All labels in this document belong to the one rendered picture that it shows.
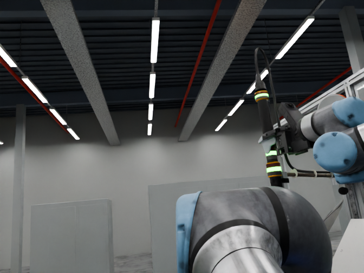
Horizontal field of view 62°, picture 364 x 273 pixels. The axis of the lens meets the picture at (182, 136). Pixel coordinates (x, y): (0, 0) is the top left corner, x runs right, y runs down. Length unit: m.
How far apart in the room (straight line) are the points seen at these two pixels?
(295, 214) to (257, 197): 0.05
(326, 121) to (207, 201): 0.45
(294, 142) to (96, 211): 7.29
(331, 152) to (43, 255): 7.92
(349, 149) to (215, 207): 0.30
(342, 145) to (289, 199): 0.20
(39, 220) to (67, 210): 0.67
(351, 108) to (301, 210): 0.37
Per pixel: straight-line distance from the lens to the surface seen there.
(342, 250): 1.40
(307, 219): 0.47
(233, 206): 0.42
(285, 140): 0.92
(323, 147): 0.64
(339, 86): 1.90
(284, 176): 1.04
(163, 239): 6.39
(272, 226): 0.44
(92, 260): 8.06
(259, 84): 1.07
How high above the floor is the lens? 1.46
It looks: 14 degrees up
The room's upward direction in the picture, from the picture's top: 6 degrees counter-clockwise
